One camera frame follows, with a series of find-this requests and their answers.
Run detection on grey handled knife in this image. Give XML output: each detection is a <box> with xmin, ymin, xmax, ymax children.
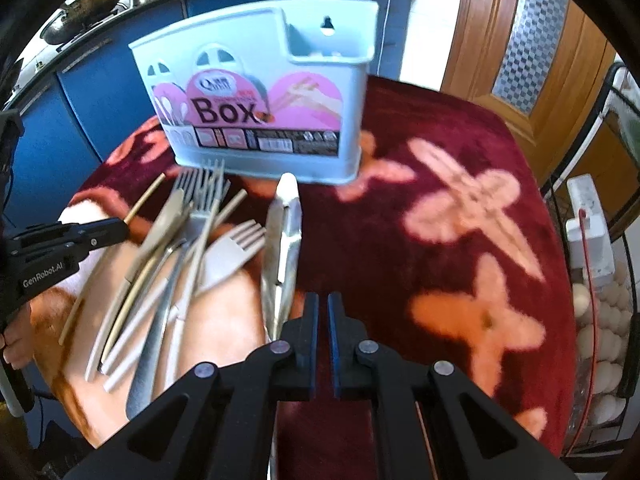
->
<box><xmin>124</xmin><ymin>238</ymin><xmax>189</xmax><ymax>421</ymax></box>

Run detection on white handled utensil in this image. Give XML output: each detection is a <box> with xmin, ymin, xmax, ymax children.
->
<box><xmin>102</xmin><ymin>278</ymin><xmax>168</xmax><ymax>392</ymax></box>

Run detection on wide silver fork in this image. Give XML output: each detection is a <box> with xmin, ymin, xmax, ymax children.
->
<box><xmin>168</xmin><ymin>220</ymin><xmax>266</xmax><ymax>323</ymax></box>

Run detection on steel tongs white tip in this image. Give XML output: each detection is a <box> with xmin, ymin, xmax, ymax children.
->
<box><xmin>260</xmin><ymin>172</ymin><xmax>303</xmax><ymax>342</ymax></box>

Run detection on silver fork long handle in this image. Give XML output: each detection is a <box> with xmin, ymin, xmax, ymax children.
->
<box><xmin>164</xmin><ymin>162</ymin><xmax>224</xmax><ymax>388</ymax></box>

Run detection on person left hand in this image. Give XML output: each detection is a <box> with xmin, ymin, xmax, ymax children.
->
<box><xmin>1</xmin><ymin>304</ymin><xmax>34</xmax><ymax>370</ymax></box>

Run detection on red floral table cloth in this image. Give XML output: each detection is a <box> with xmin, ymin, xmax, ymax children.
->
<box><xmin>30</xmin><ymin>77</ymin><xmax>575</xmax><ymax>479</ymax></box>

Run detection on tray of eggs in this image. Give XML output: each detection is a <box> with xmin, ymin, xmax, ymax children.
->
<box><xmin>570</xmin><ymin>261</ymin><xmax>632</xmax><ymax>430</ymax></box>

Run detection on dark wok on stove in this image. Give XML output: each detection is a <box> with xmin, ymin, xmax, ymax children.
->
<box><xmin>39</xmin><ymin>0</ymin><xmax>119</xmax><ymax>46</ymax></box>

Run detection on black metal rack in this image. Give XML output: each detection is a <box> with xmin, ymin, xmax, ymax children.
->
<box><xmin>539</xmin><ymin>62</ymin><xmax>640</xmax><ymax>401</ymax></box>

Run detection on light blue utensil box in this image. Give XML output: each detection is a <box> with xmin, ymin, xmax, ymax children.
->
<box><xmin>130</xmin><ymin>0</ymin><xmax>378</xmax><ymax>185</ymax></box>

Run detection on wooden door glass panel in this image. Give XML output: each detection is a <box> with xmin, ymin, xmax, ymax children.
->
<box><xmin>440</xmin><ymin>0</ymin><xmax>615</xmax><ymax>182</ymax></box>

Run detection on white box red cable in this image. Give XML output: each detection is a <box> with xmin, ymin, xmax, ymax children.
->
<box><xmin>564</xmin><ymin>173</ymin><xmax>616</xmax><ymax>288</ymax></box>

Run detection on white power cable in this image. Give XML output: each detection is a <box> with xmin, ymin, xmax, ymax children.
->
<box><xmin>369</xmin><ymin>0</ymin><xmax>393</xmax><ymax>77</ymax></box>

